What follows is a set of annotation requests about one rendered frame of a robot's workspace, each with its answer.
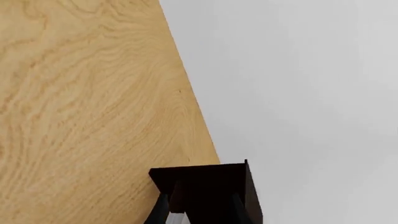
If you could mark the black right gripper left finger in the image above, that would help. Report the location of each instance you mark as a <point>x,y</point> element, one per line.
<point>160,212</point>

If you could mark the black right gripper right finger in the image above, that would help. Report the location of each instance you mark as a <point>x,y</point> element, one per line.
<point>238,213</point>

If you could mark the dark brown block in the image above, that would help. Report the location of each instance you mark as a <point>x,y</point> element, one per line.
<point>205,179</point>

